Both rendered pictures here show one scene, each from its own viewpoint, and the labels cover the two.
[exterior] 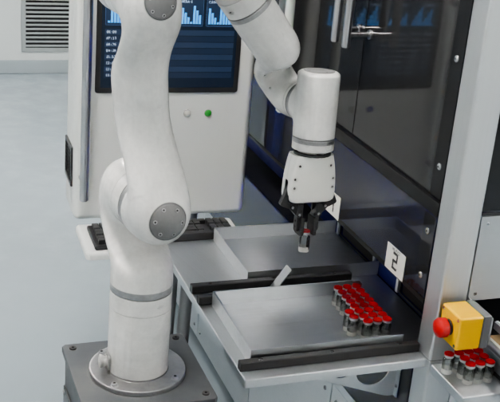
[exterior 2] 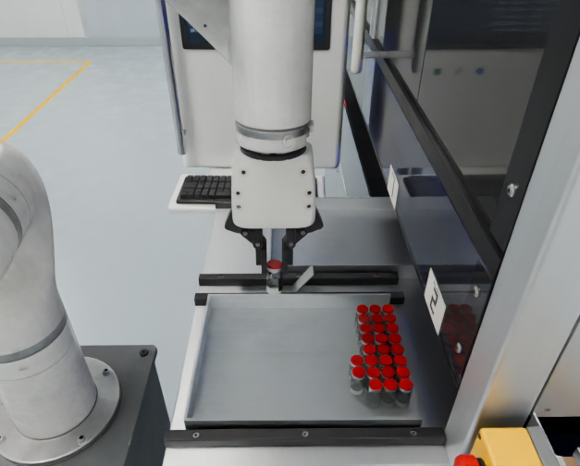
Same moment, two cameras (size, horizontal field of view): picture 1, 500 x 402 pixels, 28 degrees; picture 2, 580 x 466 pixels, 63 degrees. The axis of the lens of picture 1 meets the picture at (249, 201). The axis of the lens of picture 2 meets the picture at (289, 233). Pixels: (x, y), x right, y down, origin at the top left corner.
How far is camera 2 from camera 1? 151 cm
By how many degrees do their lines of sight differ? 23
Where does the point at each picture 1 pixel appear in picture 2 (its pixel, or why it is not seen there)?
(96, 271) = not seen: hidden behind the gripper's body
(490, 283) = not seen: outside the picture
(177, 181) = not seen: outside the picture
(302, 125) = (238, 98)
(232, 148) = (327, 109)
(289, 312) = (294, 332)
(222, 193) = (318, 152)
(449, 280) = (499, 391)
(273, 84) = (210, 18)
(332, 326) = (337, 368)
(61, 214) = not seen: hidden behind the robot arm
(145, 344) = (20, 407)
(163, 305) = (30, 365)
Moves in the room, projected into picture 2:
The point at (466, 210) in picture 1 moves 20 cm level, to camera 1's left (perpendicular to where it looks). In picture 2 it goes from (551, 293) to (346, 248)
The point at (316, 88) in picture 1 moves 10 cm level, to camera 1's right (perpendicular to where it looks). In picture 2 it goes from (249, 20) to (355, 30)
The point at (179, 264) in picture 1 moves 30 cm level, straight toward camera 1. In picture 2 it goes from (215, 239) to (148, 336)
